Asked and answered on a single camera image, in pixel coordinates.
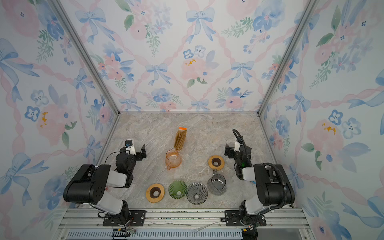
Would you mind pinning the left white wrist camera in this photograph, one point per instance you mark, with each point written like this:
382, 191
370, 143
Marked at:
130, 148

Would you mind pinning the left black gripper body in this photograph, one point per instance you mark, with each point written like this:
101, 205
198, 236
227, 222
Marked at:
140, 153

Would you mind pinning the green glass dripper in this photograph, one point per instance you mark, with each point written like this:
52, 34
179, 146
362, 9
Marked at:
177, 189

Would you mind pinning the grey glass dripper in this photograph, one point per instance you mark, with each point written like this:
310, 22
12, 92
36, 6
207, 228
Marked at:
197, 193

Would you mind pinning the grey glass carafe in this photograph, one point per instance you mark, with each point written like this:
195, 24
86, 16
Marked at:
217, 184

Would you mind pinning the orange coffee filter pack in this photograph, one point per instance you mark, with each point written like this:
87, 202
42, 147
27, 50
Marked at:
180, 138

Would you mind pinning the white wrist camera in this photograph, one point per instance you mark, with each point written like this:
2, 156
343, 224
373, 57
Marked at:
237, 146
130, 148

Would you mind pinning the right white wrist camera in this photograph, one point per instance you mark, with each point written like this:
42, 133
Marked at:
237, 146

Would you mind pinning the wooden ring dripper holder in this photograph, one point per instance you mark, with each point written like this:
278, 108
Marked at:
216, 162

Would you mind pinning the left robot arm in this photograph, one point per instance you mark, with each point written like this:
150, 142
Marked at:
90, 184

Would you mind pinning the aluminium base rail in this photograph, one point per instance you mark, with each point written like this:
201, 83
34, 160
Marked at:
185, 224

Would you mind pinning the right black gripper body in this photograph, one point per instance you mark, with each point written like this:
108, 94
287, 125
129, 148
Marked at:
229, 150

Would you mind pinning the orange glass carafe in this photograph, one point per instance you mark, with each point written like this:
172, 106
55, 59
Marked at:
173, 159

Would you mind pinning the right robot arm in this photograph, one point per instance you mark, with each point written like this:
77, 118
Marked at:
273, 188

